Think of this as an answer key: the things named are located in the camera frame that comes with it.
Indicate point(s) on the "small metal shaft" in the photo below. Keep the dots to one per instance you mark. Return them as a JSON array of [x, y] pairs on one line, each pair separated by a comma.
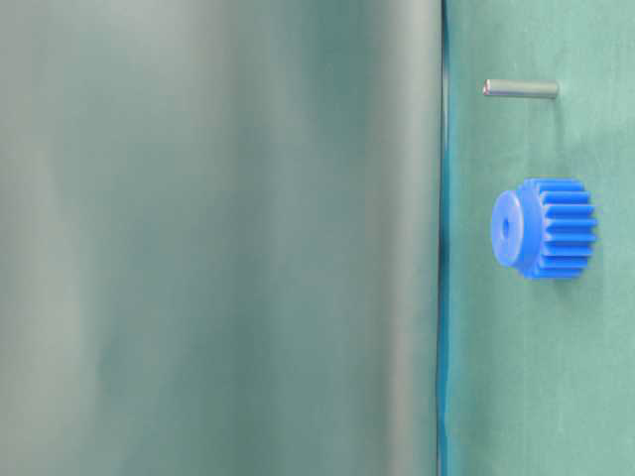
[[520, 89]]

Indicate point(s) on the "blue plastic gear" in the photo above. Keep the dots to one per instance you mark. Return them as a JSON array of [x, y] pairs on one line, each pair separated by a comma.
[[544, 228]]

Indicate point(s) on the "green cutting mat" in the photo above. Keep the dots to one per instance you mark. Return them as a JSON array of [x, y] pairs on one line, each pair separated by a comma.
[[537, 377]]

